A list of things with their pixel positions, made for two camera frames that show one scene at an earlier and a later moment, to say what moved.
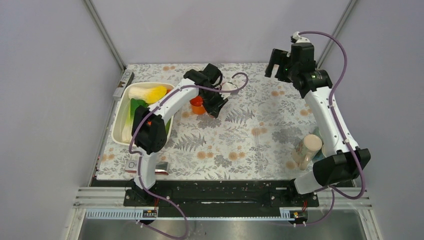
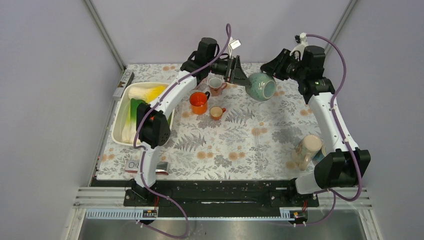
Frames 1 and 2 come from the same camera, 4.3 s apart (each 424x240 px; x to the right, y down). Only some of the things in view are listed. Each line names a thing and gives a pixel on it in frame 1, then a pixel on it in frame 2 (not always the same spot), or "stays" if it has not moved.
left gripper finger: (216, 112) → (238, 76)
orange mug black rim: (197, 104) stays
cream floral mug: (305, 150) stays
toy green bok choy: (127, 133) stays
